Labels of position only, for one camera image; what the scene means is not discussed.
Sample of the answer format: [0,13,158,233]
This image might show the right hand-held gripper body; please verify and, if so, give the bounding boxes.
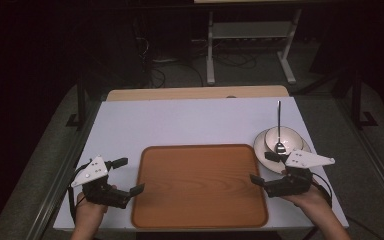
[263,149,336,198]

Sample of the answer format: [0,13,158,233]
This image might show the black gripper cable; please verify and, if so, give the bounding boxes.
[67,162,93,225]
[311,172,334,208]

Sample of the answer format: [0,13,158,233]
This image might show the black metal stand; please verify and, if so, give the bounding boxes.
[65,75,88,130]
[350,69,379,130]

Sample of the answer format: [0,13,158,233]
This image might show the metal spoon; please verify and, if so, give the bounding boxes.
[274,100,287,156]

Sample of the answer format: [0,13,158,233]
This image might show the white metal desk frame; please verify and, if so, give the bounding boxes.
[205,8,303,86]

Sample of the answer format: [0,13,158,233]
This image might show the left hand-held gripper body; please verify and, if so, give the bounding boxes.
[70,155,131,210]

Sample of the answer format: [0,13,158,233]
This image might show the brown wooden tray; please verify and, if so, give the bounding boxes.
[131,143,270,230]

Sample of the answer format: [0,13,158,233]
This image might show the person's left hand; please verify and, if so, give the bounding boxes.
[75,185,118,224]

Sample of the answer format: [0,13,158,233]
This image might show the person's right hand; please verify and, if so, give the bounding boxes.
[280,169,332,216]

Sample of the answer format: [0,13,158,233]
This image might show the aluminium rail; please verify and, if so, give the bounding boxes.
[333,98,384,214]
[25,99,103,240]

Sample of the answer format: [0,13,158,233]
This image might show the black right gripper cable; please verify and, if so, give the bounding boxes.
[311,172,334,208]

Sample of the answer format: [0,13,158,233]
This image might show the white bowl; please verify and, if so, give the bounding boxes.
[253,129,313,175]
[264,125,305,156]

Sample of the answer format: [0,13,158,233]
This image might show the black floor cables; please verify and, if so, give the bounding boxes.
[149,53,258,88]

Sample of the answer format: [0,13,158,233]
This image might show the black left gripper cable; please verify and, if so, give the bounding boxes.
[67,162,93,225]

